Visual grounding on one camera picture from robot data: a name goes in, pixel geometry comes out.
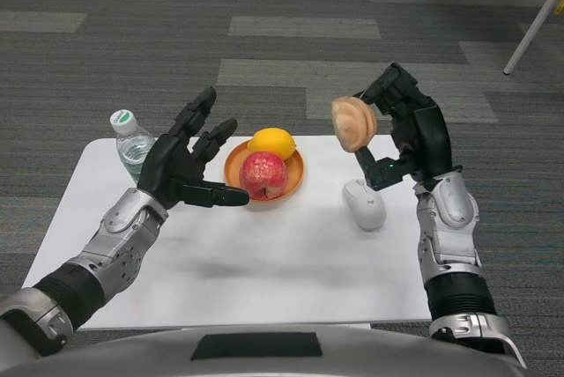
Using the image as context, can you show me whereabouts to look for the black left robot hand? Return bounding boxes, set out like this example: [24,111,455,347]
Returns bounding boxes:
[136,85,251,211]

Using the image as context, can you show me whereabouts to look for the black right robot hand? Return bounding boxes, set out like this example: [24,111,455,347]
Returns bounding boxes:
[352,62,453,191]

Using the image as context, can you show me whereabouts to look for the ridged orange bread loaf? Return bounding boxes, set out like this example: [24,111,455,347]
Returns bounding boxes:
[330,94,379,153]

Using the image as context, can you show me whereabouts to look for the clear plastic water bottle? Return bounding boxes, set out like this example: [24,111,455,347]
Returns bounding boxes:
[108,108,156,184]

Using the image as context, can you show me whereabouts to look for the red apple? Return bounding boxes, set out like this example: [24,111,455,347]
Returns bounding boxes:
[240,151,290,201]

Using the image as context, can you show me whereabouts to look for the white computer mouse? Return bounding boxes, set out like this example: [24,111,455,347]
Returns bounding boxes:
[342,177,388,232]

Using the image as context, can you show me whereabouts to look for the yellow lemon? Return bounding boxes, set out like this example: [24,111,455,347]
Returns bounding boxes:
[246,128,297,160]

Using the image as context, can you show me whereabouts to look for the orange round plate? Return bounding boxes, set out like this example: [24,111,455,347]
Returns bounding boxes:
[223,138,306,205]

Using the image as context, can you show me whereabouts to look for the white table legs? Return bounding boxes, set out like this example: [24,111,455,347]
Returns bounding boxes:
[502,0,564,77]

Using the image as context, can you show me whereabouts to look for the silver robot chest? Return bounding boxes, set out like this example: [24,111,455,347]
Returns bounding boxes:
[8,322,528,377]

